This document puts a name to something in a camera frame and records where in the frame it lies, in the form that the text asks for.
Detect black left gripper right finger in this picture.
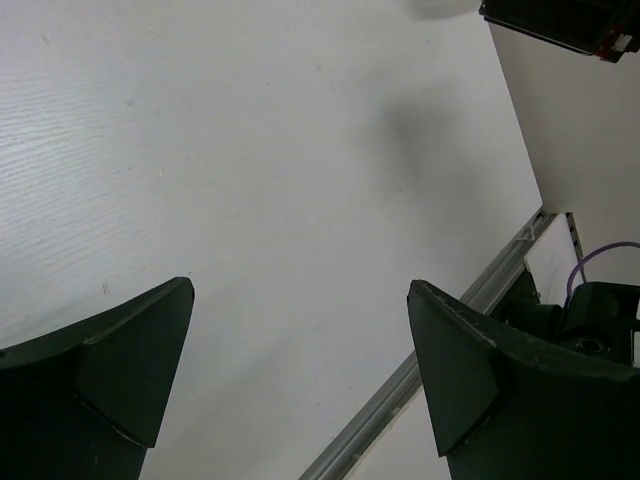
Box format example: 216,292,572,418
407,280,639,479

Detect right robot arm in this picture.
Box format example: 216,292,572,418
479,0,639,63

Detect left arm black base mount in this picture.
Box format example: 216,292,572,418
490,272,639,366

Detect aluminium table edge rail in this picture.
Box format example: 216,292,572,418
301,210,582,479

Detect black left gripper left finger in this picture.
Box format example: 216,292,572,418
1,277,195,479

